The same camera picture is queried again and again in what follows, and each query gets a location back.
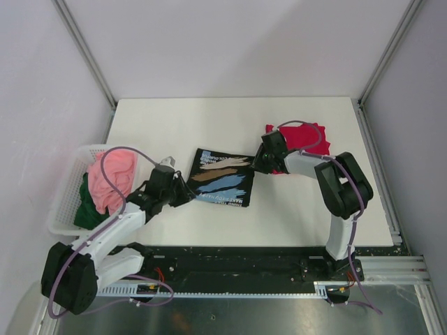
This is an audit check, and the black t-shirt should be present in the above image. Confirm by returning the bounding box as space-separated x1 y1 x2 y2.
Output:
187 149 254 207

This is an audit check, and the red t-shirt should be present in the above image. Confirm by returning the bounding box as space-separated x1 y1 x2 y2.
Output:
265 121 330 179

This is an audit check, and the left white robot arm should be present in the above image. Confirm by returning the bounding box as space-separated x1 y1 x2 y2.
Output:
41 164 195 315

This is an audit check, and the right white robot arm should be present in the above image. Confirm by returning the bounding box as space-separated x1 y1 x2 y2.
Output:
252 131 374 280

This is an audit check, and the pink t-shirt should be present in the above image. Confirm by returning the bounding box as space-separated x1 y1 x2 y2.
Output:
87 149 138 214

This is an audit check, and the green t-shirt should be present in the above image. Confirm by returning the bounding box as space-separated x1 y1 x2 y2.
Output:
73 173 109 230

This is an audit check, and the white plastic basket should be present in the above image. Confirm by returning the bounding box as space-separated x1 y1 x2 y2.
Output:
47 144 138 237

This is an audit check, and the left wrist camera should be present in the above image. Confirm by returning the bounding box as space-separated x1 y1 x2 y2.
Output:
160 156 175 169

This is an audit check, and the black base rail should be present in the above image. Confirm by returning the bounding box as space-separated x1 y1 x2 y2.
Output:
111 244 366 294

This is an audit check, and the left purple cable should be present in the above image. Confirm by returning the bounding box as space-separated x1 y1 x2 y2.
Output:
47 146 175 319

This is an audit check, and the white slotted cable duct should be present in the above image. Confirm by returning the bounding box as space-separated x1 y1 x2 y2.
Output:
97 281 350 299

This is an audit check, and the right aluminium frame post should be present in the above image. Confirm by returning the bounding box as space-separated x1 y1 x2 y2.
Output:
358 0 426 108

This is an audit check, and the aluminium frame post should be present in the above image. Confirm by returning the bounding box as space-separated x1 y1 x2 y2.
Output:
358 0 426 108
52 0 117 110

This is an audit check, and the left aluminium frame post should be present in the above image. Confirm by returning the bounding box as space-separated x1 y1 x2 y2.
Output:
52 0 117 110

